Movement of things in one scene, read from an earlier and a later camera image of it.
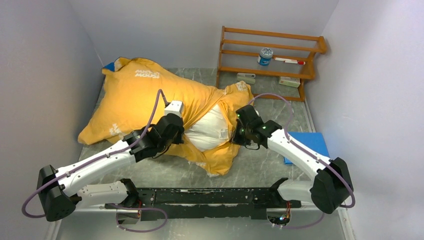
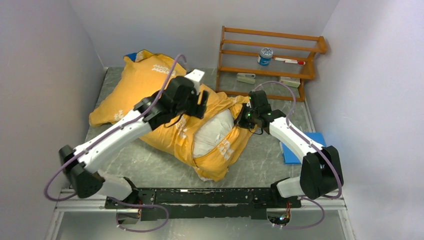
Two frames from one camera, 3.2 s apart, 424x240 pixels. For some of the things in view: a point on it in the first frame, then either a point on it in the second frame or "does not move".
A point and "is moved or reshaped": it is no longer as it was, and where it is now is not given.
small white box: [290, 81] does not move
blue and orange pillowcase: [135, 91] is moved or reshaped
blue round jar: [266, 55] does not move
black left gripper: [178, 139] → [201, 108]
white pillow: [210, 131] is moved or reshaped
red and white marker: [290, 61] does not move
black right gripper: [237, 139] → [240, 120]
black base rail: [210, 204] does not move
